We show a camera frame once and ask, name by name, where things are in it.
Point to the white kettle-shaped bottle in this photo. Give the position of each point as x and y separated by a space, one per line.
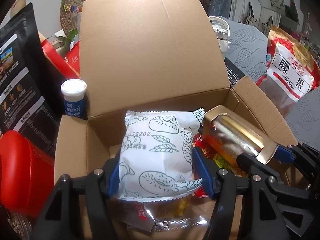
221 35

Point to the white blue-label tube bottle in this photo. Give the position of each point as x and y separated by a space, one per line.
73 100

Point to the hanging printed tote bag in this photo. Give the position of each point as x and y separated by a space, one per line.
268 23
250 15

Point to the black printed food bag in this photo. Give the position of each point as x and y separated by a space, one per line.
25 85

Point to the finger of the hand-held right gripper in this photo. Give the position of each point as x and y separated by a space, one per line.
285 153
252 165

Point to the cluster of bottles and trinkets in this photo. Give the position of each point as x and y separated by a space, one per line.
307 37

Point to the green white small carton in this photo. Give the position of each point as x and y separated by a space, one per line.
62 38

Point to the red gift box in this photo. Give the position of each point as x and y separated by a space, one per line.
62 60

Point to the cardboard box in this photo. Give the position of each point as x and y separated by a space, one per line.
150 55

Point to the red white cashew bag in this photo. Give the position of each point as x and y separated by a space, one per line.
290 70

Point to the clear yellow waffle packet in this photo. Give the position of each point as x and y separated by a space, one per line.
175 206

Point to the round woven straw fan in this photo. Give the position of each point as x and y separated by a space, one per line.
72 7

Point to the white bread-print snack packet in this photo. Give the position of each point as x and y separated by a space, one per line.
155 155

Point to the gold windowed snack box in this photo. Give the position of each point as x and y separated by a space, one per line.
232 132

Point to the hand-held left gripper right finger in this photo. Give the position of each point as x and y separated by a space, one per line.
203 175

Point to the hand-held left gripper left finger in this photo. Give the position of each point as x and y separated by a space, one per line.
113 180

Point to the red gold-print snack packet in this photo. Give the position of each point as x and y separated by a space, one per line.
203 152

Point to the blue plastic bag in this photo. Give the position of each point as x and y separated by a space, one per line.
220 2

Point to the red plastic canister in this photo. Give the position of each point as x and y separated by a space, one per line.
25 175

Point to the red white-label snack packet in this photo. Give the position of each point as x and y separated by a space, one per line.
200 192

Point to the yellow-green snack packet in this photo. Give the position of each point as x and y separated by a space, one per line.
222 161

